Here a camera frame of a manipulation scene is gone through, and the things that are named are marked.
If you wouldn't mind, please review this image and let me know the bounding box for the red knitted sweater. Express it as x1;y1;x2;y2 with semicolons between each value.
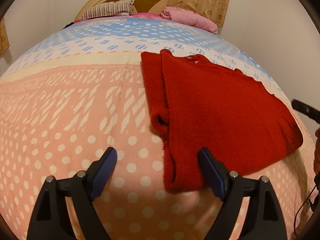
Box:
141;49;303;193

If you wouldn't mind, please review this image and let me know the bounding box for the black cable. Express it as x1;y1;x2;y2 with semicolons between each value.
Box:
292;179;320;238

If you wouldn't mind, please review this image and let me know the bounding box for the person's right hand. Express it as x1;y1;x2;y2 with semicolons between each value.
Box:
313;128;320;174

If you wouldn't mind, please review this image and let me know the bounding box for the striped grey pillow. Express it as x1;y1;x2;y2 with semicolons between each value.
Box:
79;0;135;21

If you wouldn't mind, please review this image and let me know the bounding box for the pink pillow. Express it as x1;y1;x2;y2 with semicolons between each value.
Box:
160;7;218;35

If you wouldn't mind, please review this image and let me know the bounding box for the pink polka dot bedspread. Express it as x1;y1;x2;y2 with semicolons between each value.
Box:
1;16;315;239

